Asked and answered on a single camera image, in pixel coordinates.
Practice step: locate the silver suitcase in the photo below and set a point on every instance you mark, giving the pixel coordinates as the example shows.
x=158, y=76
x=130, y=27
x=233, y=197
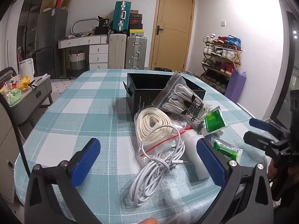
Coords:
x=136, y=52

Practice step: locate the grey office chair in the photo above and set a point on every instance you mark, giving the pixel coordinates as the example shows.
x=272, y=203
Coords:
x=8, y=73

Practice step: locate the black shoe box red logo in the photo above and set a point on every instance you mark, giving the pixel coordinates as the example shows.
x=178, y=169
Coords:
x=136, y=21

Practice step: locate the white cabinet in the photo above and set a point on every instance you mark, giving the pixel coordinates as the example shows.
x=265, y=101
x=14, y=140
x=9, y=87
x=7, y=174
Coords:
x=9, y=149

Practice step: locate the grey side table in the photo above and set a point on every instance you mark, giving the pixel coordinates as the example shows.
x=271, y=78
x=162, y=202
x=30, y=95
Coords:
x=35, y=95

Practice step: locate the black cardboard box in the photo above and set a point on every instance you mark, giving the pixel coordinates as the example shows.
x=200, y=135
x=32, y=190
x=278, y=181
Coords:
x=140, y=98

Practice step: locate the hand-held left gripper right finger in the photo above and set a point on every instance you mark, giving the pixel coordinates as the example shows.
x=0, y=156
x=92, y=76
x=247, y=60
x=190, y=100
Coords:
x=210, y=163

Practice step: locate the person's right hand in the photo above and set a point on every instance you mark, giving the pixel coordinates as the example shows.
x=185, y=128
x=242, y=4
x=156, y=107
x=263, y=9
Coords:
x=272, y=171

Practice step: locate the black paper bag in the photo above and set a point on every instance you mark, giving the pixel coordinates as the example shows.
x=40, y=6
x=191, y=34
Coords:
x=104, y=21

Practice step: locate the purple paper bag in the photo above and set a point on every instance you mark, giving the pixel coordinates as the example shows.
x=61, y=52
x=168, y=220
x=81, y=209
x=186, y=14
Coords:
x=236, y=87

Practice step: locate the plain dark shoe box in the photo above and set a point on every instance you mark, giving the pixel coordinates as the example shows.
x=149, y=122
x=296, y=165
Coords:
x=136, y=26

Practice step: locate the white desk with drawers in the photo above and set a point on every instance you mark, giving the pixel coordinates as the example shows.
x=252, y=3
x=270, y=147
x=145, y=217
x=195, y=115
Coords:
x=98, y=56

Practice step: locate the white oval hoop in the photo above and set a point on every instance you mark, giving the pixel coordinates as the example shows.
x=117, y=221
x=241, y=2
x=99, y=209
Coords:
x=80, y=22

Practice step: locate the beige suitcase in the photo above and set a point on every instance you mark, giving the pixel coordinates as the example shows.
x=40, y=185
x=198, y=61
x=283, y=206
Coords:
x=118, y=51

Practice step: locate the teal checkered tablecloth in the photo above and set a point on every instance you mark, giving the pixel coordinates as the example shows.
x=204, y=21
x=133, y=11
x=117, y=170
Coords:
x=93, y=112

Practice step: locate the yellow snack packets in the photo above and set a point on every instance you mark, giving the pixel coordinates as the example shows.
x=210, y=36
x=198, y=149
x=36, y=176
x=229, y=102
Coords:
x=24, y=81

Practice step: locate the small green sachet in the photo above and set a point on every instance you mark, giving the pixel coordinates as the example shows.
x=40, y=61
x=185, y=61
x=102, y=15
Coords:
x=227, y=150

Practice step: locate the black yellow shoe box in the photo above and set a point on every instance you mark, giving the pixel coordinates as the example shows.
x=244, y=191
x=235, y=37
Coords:
x=136, y=32

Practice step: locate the dark glass cabinet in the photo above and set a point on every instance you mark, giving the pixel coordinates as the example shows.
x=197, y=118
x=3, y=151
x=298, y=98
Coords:
x=30, y=18

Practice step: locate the bag of cream laces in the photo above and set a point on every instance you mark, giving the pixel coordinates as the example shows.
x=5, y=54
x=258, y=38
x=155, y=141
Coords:
x=151, y=123

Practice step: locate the zip bag of white laces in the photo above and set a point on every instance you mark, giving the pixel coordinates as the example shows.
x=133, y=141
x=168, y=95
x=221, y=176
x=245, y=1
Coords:
x=184, y=100

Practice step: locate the large green sachet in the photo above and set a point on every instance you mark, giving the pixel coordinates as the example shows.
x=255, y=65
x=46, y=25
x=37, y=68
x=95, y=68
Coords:
x=214, y=121

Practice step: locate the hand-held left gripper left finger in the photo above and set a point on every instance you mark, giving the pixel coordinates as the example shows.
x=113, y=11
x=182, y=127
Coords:
x=85, y=163

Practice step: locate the white printed paper packet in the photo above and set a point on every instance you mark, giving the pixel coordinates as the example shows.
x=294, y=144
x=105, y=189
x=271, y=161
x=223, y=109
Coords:
x=181, y=122

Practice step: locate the teal suitcase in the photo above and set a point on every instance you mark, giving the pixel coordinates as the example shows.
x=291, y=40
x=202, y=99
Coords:
x=121, y=16

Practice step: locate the white kettle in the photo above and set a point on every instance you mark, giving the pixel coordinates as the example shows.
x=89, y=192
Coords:
x=26, y=67

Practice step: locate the wooden shoe rack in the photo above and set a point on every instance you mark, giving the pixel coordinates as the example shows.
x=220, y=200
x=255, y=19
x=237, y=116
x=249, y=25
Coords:
x=236, y=59

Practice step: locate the brown shoe box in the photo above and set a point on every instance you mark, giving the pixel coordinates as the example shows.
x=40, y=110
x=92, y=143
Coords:
x=134, y=12

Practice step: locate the white cotton wad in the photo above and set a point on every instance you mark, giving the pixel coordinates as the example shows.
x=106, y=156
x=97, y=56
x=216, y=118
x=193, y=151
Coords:
x=197, y=154

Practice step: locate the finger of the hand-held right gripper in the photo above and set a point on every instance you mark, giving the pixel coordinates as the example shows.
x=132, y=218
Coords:
x=257, y=140
x=259, y=123

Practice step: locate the pile of dark shoes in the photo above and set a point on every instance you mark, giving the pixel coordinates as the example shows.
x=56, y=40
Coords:
x=168, y=70

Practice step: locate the woven laundry basket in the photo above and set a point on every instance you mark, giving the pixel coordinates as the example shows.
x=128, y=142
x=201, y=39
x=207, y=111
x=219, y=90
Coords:
x=76, y=61

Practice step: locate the rows of shoes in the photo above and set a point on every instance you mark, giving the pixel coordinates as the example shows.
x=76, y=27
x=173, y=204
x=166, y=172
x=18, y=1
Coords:
x=219, y=51

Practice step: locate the wooden door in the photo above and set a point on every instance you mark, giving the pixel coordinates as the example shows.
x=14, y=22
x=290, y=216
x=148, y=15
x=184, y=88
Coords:
x=174, y=28

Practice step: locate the grey refrigerator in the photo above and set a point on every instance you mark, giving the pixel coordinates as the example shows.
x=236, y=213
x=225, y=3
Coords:
x=50, y=42

